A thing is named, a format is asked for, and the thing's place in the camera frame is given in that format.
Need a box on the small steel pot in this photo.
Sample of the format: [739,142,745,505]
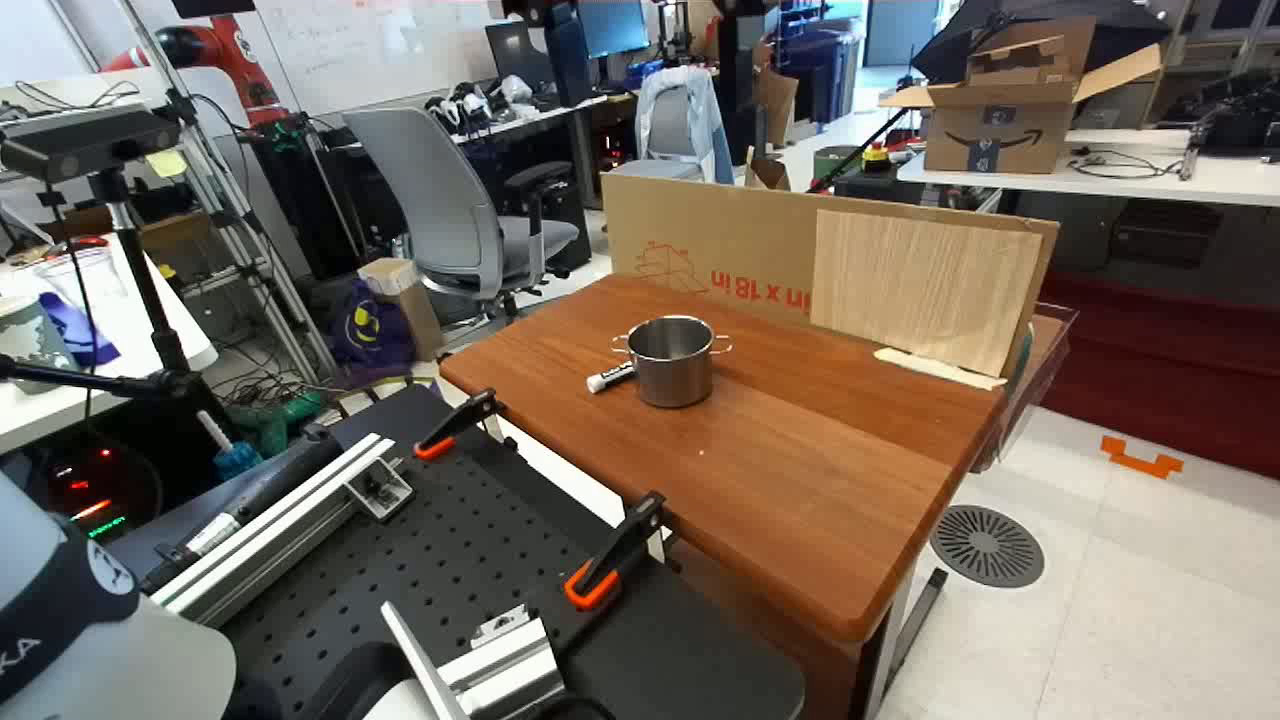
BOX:
[616,312,734,413]

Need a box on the brown cardboard panel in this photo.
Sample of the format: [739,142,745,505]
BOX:
[605,174,1055,324]

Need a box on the orange black clamp near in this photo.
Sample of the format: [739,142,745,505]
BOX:
[559,493,669,612]

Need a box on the orange black clamp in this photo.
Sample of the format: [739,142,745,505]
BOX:
[559,493,669,612]
[414,387,506,466]

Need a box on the grey office chair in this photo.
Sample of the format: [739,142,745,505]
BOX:
[349,113,581,317]

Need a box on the orange black clamp far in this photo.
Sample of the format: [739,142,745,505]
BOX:
[414,387,506,466]

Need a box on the light wood board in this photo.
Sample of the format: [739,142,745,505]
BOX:
[807,212,1050,378]

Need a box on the round floor drain cover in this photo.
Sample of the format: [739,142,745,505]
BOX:
[933,505,1045,590]

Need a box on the open cardboard box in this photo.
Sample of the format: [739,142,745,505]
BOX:
[890,19,1164,175]

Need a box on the white side table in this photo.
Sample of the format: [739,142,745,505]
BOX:
[899,129,1280,208]

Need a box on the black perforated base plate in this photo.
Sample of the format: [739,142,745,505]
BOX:
[215,433,806,720]

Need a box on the aluminium extrusion rail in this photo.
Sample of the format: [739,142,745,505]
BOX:
[154,433,414,626]
[366,601,567,720]

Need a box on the black camera tripod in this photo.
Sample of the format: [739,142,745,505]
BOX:
[0,105,215,450]

